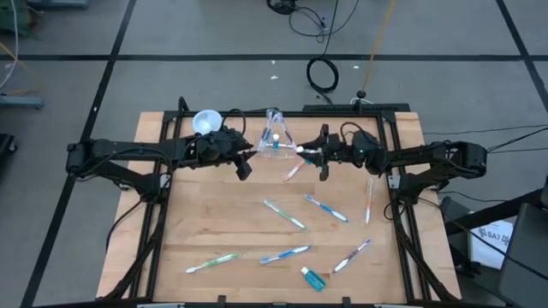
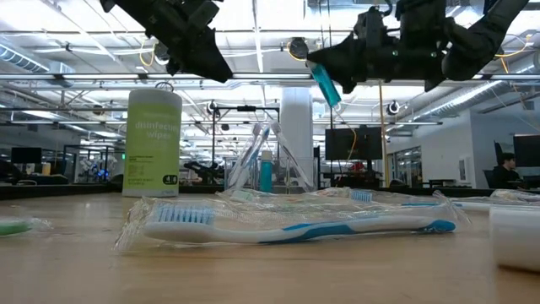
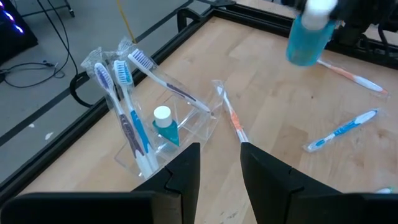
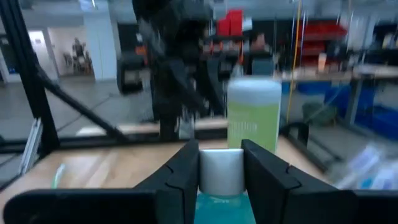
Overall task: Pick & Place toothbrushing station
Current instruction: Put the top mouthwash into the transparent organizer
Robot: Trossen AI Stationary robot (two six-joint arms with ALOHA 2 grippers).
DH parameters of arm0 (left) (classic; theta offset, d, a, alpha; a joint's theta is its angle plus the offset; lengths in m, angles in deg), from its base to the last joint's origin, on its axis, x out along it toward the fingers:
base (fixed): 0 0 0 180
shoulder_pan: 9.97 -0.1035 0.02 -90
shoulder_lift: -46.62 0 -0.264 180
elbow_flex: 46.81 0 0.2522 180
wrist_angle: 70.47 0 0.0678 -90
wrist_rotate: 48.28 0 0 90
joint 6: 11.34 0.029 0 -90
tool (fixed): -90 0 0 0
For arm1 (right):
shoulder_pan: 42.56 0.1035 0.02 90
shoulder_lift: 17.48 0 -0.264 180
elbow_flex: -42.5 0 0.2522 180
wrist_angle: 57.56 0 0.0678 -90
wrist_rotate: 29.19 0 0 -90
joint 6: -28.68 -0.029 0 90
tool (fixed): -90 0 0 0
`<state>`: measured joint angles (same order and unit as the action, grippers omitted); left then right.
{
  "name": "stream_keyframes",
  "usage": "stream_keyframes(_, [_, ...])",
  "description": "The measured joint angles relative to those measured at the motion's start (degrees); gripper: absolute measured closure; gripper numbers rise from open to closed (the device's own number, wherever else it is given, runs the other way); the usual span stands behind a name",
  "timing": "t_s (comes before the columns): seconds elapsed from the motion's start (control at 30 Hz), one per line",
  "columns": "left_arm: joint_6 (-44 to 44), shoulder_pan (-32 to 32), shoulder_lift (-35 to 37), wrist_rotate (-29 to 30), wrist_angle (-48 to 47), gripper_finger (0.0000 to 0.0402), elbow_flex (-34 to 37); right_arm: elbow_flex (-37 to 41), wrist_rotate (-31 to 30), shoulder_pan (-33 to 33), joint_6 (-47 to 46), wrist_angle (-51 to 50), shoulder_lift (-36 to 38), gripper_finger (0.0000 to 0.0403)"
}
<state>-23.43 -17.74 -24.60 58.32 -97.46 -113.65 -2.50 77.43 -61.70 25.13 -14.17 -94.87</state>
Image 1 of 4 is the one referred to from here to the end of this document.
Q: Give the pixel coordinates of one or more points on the black equipment case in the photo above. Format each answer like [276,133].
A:
[524,256]

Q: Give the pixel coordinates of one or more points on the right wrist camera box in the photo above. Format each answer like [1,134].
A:
[338,139]

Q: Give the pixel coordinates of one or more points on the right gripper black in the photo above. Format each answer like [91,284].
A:
[331,149]

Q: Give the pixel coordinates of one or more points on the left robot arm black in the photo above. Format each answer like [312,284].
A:
[128,149]

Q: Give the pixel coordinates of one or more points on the green machine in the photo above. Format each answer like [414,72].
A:
[17,17]

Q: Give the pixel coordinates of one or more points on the light green toothbrush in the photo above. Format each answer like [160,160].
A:
[212,262]

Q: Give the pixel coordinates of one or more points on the black frame clamp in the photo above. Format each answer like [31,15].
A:
[346,301]
[221,300]

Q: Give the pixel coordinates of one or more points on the clear acrylic organizer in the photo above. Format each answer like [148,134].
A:
[276,153]

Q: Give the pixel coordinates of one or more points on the teal mouthwash bottle white cap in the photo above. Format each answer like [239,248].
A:
[275,140]
[313,279]

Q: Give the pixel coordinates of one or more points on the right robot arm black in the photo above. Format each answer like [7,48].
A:
[428,156]

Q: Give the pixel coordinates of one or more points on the white round cup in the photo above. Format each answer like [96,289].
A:
[206,121]

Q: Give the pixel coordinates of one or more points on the pink toothbrush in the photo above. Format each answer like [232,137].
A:
[294,170]

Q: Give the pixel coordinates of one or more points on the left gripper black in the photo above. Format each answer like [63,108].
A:
[218,147]

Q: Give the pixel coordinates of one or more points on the white printed box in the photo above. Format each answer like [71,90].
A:
[490,244]

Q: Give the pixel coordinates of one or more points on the blue white toothbrush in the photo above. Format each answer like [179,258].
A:
[267,130]
[284,254]
[326,208]

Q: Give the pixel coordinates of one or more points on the black pole stand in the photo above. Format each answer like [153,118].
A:
[362,93]

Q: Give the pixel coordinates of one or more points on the grey blue floor bar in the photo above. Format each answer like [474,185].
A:
[21,102]

